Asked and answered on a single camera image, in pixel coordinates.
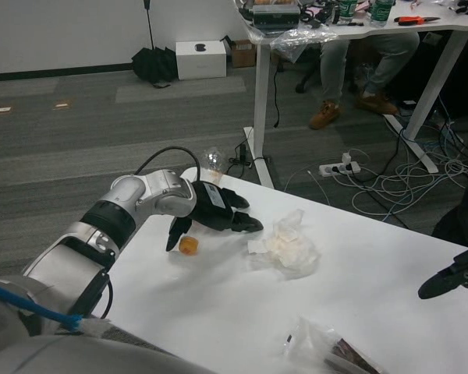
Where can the crumpled white tissue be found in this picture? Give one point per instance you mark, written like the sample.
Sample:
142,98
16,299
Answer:
288,247

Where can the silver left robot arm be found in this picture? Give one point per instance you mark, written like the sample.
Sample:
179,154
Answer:
140,195

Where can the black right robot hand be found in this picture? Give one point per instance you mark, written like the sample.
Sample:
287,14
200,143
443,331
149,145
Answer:
444,278

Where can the white standing desk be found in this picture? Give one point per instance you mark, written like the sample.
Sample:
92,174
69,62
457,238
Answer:
263,97

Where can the clear plastic bag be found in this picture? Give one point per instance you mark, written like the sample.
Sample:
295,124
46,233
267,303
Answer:
300,39

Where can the clear snack wrapper bag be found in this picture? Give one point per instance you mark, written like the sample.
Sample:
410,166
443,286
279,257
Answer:
320,346

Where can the black folded umbrella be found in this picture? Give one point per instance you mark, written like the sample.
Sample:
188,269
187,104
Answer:
154,64

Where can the black power adapter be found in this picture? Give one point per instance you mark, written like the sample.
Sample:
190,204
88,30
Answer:
242,152

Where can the white power strip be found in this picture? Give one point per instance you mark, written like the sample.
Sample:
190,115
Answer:
335,169

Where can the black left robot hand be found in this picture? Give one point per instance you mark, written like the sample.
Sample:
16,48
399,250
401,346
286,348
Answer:
212,206

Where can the white plug charger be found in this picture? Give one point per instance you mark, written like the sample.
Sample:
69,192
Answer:
347,158

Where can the seated person in grey trousers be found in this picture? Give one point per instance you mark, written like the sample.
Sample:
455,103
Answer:
333,58

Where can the clear bottle with orange cap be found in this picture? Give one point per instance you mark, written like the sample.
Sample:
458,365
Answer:
189,246

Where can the brown cardboard box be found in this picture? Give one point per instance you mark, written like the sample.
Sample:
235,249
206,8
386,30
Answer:
243,54

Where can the silver robot chest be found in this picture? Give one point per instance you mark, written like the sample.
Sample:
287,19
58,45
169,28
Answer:
62,354

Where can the black metal device box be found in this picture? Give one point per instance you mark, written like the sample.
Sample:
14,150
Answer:
275,16

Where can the white product box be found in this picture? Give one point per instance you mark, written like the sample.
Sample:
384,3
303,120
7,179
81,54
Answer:
201,62

